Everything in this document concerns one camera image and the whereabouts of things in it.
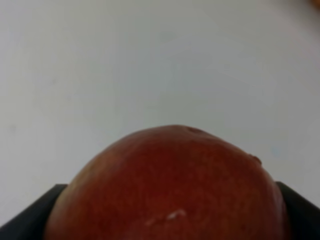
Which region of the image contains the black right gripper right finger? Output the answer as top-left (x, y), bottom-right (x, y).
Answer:
top-left (276, 181), bottom-right (320, 240)

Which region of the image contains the red pomegranate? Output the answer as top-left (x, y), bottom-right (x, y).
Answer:
top-left (43, 125), bottom-right (293, 240)

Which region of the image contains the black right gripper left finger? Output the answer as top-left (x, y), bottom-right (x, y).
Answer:
top-left (0, 184), bottom-right (68, 240)

